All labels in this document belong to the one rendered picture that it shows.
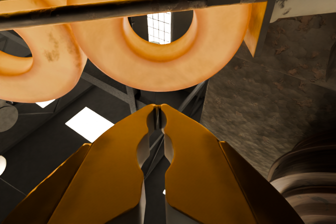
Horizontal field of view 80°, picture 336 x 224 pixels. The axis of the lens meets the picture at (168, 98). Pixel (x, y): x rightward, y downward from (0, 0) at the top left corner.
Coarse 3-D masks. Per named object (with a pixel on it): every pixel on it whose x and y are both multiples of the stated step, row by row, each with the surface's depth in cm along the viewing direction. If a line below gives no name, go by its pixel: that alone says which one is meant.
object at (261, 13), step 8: (272, 0) 14; (256, 8) 16; (264, 8) 14; (272, 8) 14; (256, 16) 16; (264, 16) 15; (248, 24) 18; (256, 24) 16; (264, 24) 15; (248, 32) 18; (256, 32) 16; (264, 32) 15; (248, 40) 18; (256, 40) 16; (248, 48) 18; (256, 48) 16; (256, 56) 17
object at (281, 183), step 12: (300, 156) 44; (312, 156) 42; (324, 156) 40; (276, 168) 51; (288, 168) 45; (300, 168) 42; (312, 168) 39; (324, 168) 37; (276, 180) 45; (288, 180) 43; (300, 180) 41; (312, 180) 39; (324, 180) 37
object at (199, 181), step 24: (168, 120) 11; (192, 120) 11; (168, 144) 10; (192, 144) 9; (216, 144) 9; (168, 168) 8; (192, 168) 8; (216, 168) 8; (168, 192) 7; (192, 192) 7; (216, 192) 7; (240, 192) 7; (168, 216) 7; (192, 216) 6; (216, 216) 6; (240, 216) 6
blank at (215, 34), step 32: (96, 0) 15; (96, 32) 17; (128, 32) 19; (192, 32) 19; (224, 32) 18; (96, 64) 20; (128, 64) 20; (160, 64) 20; (192, 64) 20; (224, 64) 20
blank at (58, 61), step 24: (24, 0) 15; (48, 0) 16; (48, 48) 18; (72, 48) 18; (0, 72) 21; (24, 72) 20; (48, 72) 20; (72, 72) 20; (0, 96) 23; (24, 96) 23; (48, 96) 23
